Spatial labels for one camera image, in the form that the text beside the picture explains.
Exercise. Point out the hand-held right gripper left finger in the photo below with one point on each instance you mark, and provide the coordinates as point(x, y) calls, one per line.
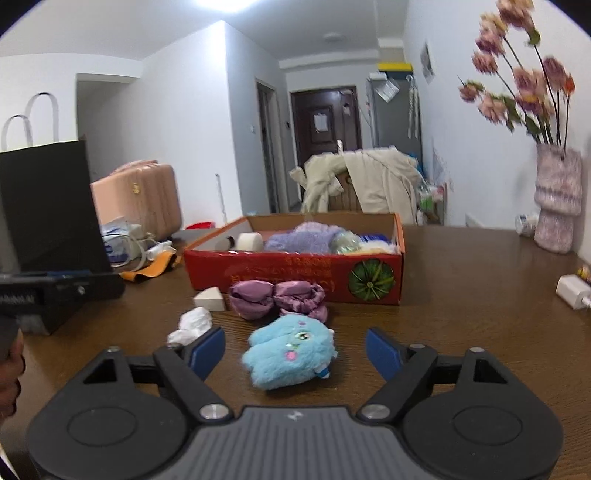
point(210, 349)

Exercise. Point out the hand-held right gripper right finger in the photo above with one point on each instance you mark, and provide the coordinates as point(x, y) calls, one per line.
point(381, 349)

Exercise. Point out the blue plush toy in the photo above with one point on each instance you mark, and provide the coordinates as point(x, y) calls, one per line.
point(288, 353)

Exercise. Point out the yellow and white plush toy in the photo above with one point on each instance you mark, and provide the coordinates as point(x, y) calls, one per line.
point(381, 249)

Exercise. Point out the red cardboard box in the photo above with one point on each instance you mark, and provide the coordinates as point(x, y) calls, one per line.
point(286, 279)

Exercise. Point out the white tape roll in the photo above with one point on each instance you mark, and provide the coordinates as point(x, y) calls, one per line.
point(250, 242)

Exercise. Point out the purple knitted cushion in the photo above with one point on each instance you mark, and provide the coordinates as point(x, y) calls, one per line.
point(291, 243)

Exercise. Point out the person's left hand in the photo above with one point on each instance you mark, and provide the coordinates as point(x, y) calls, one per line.
point(11, 387)

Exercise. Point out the white crumpled tissue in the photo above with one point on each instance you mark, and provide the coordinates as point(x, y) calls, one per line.
point(191, 325)

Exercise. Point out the white wedge sponge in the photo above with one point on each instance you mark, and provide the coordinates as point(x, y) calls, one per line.
point(210, 299)

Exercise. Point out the plastic bag of supplies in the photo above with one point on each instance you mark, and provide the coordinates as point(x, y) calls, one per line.
point(122, 242)

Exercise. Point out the purple satin scrunchies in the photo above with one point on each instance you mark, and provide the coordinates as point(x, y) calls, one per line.
point(277, 300)

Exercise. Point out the black paper bag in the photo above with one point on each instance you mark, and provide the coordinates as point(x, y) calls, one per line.
point(51, 207)

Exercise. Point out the red basin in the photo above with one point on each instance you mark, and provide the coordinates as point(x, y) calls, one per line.
point(201, 225)

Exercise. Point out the pink suitcase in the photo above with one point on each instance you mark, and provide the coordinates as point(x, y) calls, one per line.
point(138, 196)

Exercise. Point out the white pole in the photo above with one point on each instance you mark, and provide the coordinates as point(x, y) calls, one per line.
point(220, 198)

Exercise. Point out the colourful household items pile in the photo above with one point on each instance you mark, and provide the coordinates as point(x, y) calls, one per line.
point(431, 201)

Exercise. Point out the wooden chair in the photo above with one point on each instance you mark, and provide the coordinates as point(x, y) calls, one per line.
point(344, 196)

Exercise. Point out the beige coat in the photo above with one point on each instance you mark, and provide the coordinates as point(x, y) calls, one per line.
point(378, 184)

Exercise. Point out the small white bottle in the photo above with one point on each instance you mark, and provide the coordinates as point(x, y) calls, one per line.
point(526, 225)

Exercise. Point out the white charger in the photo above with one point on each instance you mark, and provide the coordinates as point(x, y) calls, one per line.
point(572, 290)

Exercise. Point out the grey interior door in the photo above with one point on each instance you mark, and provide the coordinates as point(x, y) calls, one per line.
point(268, 147)

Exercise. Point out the grey refrigerator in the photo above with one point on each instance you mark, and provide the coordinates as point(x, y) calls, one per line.
point(392, 115)

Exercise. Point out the dark brown entrance door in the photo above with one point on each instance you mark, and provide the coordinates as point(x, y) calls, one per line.
point(328, 120)

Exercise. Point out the yellow and black box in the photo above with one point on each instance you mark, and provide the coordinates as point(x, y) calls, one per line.
point(395, 67)

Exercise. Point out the pink artificial flowers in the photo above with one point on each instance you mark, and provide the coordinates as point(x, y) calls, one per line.
point(521, 83)

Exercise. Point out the wall poster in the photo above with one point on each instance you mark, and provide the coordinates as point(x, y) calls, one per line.
point(428, 62)

